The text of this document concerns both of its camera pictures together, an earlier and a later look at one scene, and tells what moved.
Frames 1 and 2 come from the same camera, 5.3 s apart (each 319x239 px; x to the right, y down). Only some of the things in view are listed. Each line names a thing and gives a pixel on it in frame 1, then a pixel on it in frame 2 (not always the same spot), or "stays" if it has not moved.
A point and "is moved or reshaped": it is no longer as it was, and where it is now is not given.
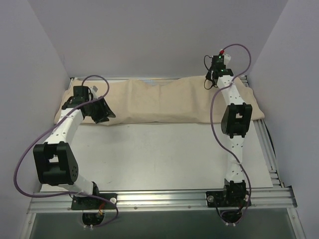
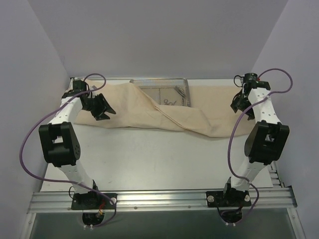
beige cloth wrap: [188, 99] is moved or reshaped
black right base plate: [217, 198] stays
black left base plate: [88, 202] stays
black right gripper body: [209, 75] to [239, 103]
